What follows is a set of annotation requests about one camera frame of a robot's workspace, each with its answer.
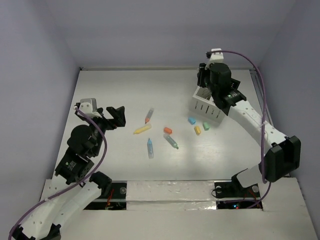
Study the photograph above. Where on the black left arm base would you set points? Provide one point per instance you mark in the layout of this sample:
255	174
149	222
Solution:
115	200

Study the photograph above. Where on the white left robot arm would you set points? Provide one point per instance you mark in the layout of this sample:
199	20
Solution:
76	181

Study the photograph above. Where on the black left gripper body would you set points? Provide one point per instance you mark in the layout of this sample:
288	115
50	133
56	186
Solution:
108	123

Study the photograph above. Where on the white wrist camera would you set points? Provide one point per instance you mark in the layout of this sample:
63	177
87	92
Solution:
88	106
214	56

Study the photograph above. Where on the white black desk organizer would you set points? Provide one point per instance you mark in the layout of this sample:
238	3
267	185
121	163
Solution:
202	103

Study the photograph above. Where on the green small eraser cap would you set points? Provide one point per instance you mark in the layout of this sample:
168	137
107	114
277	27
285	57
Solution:
206	126

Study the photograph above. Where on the blue small eraser cap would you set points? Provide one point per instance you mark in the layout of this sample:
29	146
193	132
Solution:
191	120

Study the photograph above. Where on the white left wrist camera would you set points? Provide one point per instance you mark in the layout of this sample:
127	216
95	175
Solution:
88	106

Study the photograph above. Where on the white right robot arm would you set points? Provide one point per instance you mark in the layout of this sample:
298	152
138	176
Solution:
239	109

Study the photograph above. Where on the yellow pencil-shaped highlighter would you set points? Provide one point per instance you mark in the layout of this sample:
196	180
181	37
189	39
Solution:
142	129

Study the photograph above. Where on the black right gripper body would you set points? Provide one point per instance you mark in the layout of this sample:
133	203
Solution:
204	77

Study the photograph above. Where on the white front platform board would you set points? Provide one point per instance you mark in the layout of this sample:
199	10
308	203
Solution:
175	210

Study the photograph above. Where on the yellow small eraser cap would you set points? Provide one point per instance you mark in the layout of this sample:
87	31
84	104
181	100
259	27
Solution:
197	130

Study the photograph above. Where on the green pencil-shaped highlighter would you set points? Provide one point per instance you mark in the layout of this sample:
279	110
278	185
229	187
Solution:
171	141

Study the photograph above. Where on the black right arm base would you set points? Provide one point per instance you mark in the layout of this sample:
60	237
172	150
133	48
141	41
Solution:
230	195

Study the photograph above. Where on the blue pencil-shaped highlighter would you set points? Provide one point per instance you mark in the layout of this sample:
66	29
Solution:
150	149

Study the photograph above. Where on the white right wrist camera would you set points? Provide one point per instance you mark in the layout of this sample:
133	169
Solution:
214	56

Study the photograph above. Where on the orange small eraser cap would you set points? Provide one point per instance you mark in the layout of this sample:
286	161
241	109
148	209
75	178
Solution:
167	130

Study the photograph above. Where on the grey pencil-shaped pen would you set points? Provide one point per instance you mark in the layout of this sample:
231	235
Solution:
149	115

